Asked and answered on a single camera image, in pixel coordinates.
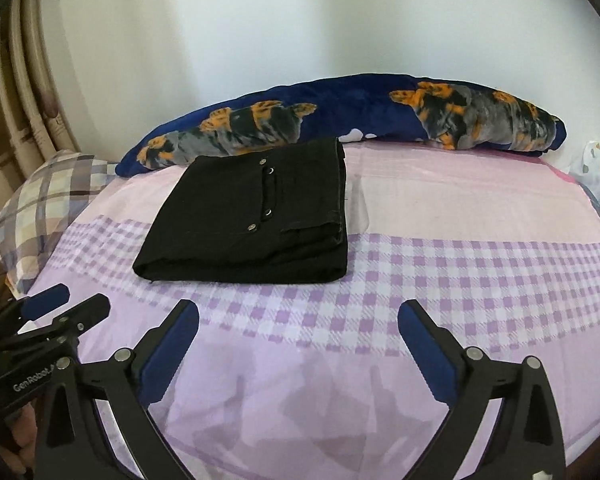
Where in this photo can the plaid pillow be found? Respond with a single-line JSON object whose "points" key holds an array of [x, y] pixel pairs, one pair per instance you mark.
{"points": [[50, 200]]}

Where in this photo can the beige wooden headboard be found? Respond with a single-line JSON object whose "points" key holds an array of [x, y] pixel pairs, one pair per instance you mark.
{"points": [[20, 110]]}

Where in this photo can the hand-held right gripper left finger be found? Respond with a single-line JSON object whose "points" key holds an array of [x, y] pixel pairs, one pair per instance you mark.
{"points": [[167, 355]]}

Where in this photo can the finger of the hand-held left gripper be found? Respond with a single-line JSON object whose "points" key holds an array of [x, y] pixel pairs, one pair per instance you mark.
{"points": [[90, 310], [45, 300]]}

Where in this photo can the white dotted pillow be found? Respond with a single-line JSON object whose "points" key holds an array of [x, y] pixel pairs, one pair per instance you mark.
{"points": [[597, 165]]}

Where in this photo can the blue dog print blanket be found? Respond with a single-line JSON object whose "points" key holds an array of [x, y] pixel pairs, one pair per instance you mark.
{"points": [[360, 105]]}

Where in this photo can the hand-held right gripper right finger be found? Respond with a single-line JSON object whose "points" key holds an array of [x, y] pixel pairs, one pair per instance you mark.
{"points": [[427, 355]]}

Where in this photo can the black pants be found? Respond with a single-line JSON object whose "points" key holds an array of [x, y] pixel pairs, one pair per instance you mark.
{"points": [[220, 220]]}

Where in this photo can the pink checked bed sheet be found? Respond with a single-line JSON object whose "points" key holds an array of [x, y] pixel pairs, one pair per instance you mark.
{"points": [[430, 270]]}

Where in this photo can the person's left hand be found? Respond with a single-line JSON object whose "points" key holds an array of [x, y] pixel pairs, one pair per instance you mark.
{"points": [[22, 430]]}

